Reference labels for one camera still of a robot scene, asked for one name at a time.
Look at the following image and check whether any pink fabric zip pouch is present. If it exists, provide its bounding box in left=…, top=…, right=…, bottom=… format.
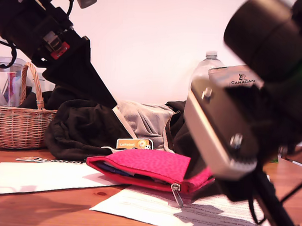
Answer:
left=84, top=147, right=216, bottom=209

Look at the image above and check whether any silver green pet food bag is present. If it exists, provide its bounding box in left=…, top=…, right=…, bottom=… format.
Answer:
left=204, top=63, right=284, bottom=164

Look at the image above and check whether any small black cloth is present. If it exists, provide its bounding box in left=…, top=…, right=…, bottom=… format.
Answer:
left=19, top=86, right=40, bottom=111

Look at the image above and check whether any printed white paper sheet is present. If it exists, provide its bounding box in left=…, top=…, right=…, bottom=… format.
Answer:
left=89, top=182, right=278, bottom=226

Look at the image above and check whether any black and grey jacket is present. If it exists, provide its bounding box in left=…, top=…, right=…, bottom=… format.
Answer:
left=42, top=85, right=201, bottom=167

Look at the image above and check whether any clear plastic jug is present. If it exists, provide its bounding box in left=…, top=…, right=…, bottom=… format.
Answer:
left=0, top=56, right=28, bottom=108

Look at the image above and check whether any orange LeRobot sticker card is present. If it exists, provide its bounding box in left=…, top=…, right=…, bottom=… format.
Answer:
left=116, top=137, right=154, bottom=151

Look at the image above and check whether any black white LeRobot sticker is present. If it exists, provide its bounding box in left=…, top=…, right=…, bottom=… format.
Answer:
left=15, top=155, right=86, bottom=165

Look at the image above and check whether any large clear water bottle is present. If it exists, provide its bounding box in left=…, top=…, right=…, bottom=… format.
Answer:
left=191, top=50, right=226, bottom=84

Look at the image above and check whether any blank white paper sheet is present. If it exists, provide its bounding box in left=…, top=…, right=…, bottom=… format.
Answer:
left=0, top=158, right=129, bottom=202

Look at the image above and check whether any thick braided black cable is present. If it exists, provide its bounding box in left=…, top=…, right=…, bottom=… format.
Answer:
left=0, top=37, right=19, bottom=69

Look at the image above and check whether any thin black cable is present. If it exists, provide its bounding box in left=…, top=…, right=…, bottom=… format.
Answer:
left=66, top=0, right=80, bottom=18

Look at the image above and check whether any wicker basket with handle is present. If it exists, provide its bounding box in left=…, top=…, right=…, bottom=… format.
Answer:
left=0, top=60, right=60, bottom=152

